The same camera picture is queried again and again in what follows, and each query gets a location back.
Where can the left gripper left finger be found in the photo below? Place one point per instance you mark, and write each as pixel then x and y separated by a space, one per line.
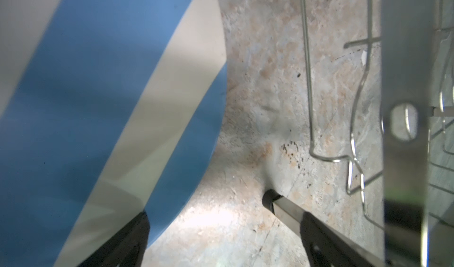
pixel 126 248

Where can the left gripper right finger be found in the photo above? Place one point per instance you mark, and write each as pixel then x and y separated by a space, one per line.
pixel 326 247

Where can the blue striped plate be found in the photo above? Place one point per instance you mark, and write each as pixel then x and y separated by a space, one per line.
pixel 108 108

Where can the steel wire dish rack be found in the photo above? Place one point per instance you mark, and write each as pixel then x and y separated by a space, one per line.
pixel 411 198

